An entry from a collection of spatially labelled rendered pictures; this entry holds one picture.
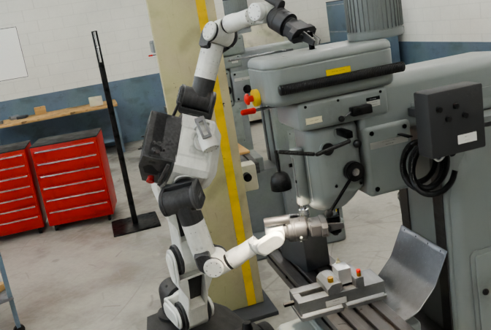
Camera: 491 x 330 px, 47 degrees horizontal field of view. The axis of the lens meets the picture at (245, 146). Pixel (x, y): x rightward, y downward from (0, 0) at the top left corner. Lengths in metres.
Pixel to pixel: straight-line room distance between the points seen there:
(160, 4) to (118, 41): 7.29
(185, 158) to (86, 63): 8.79
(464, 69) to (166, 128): 1.12
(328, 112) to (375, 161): 0.26
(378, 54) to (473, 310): 1.04
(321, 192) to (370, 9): 0.65
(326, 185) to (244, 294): 2.23
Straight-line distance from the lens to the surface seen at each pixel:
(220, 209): 3.85
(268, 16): 2.08
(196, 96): 2.28
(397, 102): 2.05
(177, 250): 2.57
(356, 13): 2.04
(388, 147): 2.05
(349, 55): 1.93
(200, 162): 2.15
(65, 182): 6.55
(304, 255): 2.49
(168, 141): 2.16
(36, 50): 10.88
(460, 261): 2.27
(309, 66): 1.87
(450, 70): 2.16
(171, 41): 3.62
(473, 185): 2.20
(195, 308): 2.77
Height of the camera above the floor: 2.05
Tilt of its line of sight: 13 degrees down
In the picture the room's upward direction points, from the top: 9 degrees counter-clockwise
